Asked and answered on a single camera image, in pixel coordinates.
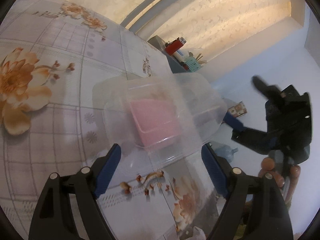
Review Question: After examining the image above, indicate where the pink sponge cloth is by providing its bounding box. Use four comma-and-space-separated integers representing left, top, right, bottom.
130, 99, 182, 150

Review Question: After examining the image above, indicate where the large blue water jug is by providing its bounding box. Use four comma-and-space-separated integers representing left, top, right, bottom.
214, 145, 238, 163

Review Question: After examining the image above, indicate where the red thermos jug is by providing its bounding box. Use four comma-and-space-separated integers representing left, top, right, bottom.
165, 37, 186, 56

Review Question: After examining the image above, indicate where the brown patterned gift box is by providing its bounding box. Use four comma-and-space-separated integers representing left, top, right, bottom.
228, 101, 247, 118

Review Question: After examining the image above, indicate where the floral tablecloth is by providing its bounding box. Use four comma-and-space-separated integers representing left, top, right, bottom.
1, 0, 219, 239

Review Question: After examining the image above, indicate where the right hand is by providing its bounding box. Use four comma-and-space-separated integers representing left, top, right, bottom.
258, 154, 301, 205

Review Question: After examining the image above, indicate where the cream curtain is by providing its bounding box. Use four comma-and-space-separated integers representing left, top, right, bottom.
65, 0, 305, 60

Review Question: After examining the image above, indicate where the dark grey side cabinet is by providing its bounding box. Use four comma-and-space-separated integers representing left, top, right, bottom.
148, 36, 190, 74

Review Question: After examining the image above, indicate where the clear plastic container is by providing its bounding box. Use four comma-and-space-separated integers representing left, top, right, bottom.
93, 73, 227, 174

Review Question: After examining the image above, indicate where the teal chopstick holder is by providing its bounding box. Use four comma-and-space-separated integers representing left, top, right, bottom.
184, 52, 208, 72

